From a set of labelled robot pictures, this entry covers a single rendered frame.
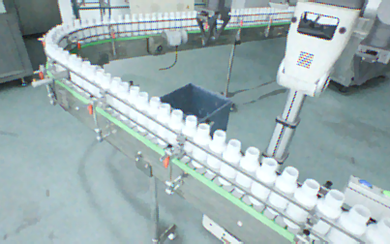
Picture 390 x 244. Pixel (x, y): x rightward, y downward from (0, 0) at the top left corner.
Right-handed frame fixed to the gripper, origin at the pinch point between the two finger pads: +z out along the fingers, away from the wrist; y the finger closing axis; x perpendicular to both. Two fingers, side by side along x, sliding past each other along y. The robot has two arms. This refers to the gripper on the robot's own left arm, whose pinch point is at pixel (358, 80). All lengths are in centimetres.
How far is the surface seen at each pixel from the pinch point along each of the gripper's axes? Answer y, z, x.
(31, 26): 112, 116, 535
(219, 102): 42, 49, 62
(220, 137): -12.4, 26.6, 28.2
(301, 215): -16.9, 33.6, -3.3
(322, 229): -16.0, 34.9, -9.3
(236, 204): -19.4, 42.3, 14.1
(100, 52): 35, 49, 174
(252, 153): -12.3, 26.4, 16.4
